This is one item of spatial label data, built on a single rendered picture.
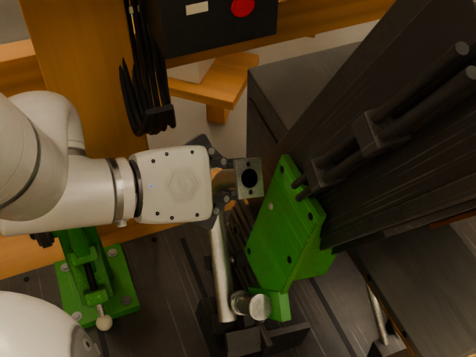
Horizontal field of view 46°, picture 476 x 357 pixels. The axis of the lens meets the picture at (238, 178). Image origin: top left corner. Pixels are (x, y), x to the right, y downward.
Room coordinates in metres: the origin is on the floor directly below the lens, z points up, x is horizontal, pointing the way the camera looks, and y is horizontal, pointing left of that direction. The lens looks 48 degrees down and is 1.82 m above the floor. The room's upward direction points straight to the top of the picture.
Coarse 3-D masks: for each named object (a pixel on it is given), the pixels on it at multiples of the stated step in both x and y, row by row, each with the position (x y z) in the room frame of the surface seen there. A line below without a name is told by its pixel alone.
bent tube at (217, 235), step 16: (240, 160) 0.53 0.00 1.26; (256, 160) 0.53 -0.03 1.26; (224, 176) 0.54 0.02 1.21; (240, 176) 0.51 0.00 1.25; (256, 176) 0.52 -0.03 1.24; (240, 192) 0.49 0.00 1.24; (256, 192) 0.50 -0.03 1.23; (224, 208) 0.56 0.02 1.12; (224, 224) 0.54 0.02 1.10; (224, 240) 0.52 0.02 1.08; (224, 256) 0.50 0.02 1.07; (224, 272) 0.48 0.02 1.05; (224, 288) 0.46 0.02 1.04; (224, 304) 0.44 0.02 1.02; (224, 320) 0.42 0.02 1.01
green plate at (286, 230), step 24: (288, 168) 0.51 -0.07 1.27; (288, 192) 0.49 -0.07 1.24; (264, 216) 0.50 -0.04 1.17; (288, 216) 0.47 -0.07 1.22; (312, 216) 0.43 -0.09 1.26; (264, 240) 0.48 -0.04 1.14; (288, 240) 0.44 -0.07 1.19; (312, 240) 0.42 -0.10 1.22; (264, 264) 0.46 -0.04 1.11; (288, 264) 0.42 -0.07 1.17; (312, 264) 0.44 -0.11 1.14; (288, 288) 0.41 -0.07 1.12
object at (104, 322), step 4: (100, 304) 0.47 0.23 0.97; (96, 308) 0.46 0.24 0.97; (100, 308) 0.46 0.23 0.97; (100, 312) 0.46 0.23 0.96; (104, 312) 0.46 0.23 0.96; (100, 316) 0.45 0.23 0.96; (104, 316) 0.46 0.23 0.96; (108, 316) 0.46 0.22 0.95; (96, 320) 0.45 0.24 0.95; (100, 320) 0.45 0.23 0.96; (104, 320) 0.45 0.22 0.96; (108, 320) 0.45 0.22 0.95; (112, 320) 0.45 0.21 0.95; (96, 324) 0.44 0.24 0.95; (100, 324) 0.44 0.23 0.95; (104, 324) 0.44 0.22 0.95; (108, 324) 0.44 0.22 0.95; (100, 328) 0.44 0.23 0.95; (104, 328) 0.44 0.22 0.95; (108, 328) 0.44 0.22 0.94
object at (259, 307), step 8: (232, 296) 0.44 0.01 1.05; (240, 296) 0.43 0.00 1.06; (248, 296) 0.42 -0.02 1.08; (256, 296) 0.41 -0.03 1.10; (264, 296) 0.41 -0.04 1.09; (232, 304) 0.43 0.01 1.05; (240, 304) 0.42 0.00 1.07; (248, 304) 0.40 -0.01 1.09; (256, 304) 0.40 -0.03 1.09; (264, 304) 0.41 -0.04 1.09; (240, 312) 0.42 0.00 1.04; (248, 312) 0.40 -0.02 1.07; (256, 312) 0.39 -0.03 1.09; (264, 312) 0.40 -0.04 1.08
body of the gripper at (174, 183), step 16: (128, 160) 0.50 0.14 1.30; (144, 160) 0.49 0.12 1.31; (160, 160) 0.49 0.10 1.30; (176, 160) 0.50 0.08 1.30; (192, 160) 0.50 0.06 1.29; (208, 160) 0.51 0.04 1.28; (144, 176) 0.47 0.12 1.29; (160, 176) 0.47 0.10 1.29; (176, 176) 0.48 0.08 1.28; (192, 176) 0.49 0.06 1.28; (208, 176) 0.49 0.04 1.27; (144, 192) 0.45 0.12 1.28; (160, 192) 0.46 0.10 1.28; (176, 192) 0.47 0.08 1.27; (192, 192) 0.47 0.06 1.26; (208, 192) 0.48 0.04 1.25; (144, 208) 0.44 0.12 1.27; (160, 208) 0.45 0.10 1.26; (176, 208) 0.45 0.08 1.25; (192, 208) 0.46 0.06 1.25; (208, 208) 0.46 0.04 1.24
